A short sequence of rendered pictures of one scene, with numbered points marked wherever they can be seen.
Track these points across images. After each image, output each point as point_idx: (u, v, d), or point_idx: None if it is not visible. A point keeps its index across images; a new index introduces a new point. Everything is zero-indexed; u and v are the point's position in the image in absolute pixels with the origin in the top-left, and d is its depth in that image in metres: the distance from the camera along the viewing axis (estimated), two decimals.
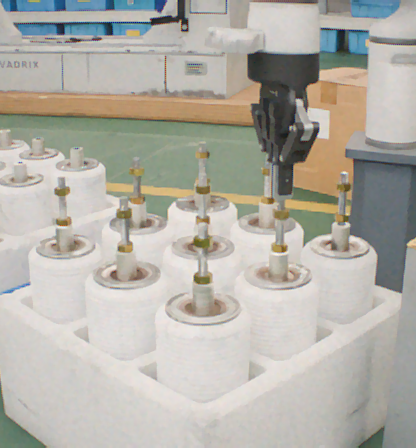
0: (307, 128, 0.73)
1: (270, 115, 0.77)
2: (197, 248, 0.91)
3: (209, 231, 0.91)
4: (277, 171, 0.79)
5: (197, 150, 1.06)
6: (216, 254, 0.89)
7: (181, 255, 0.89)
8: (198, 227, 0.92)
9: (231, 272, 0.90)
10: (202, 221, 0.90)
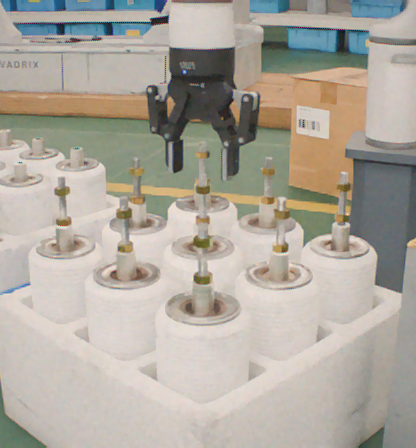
0: (153, 84, 0.89)
1: None
2: (197, 248, 0.91)
3: (209, 231, 0.91)
4: (177, 143, 0.90)
5: (197, 150, 1.06)
6: (216, 254, 0.89)
7: (181, 255, 0.89)
8: (198, 227, 0.92)
9: (231, 272, 0.90)
10: (202, 221, 0.90)
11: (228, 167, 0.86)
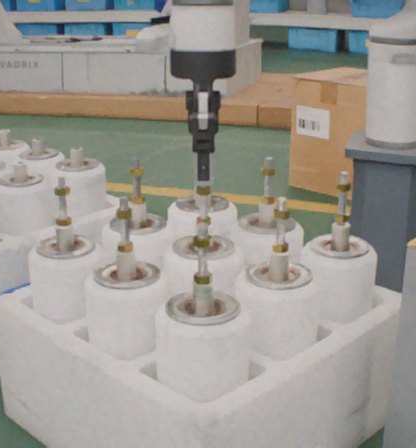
0: (201, 117, 0.81)
1: (186, 107, 0.85)
2: None
3: (196, 227, 0.92)
4: (196, 158, 0.87)
5: None
6: (186, 237, 0.95)
7: (219, 237, 0.95)
8: (209, 233, 0.91)
9: None
10: (197, 218, 0.91)
11: None
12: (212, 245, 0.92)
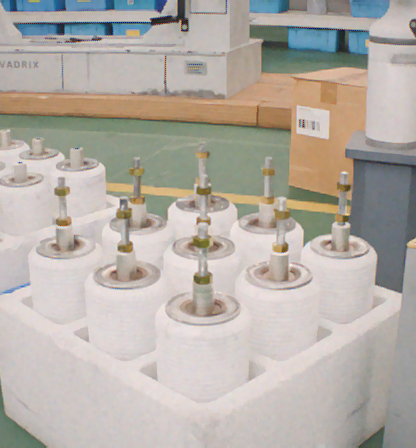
0: (415, 22, 0.73)
1: None
2: None
3: (196, 227, 0.92)
4: None
5: (197, 150, 1.06)
6: (187, 237, 0.95)
7: (220, 237, 0.95)
8: (209, 233, 0.91)
9: None
10: (197, 218, 0.91)
11: None
12: (212, 245, 0.92)
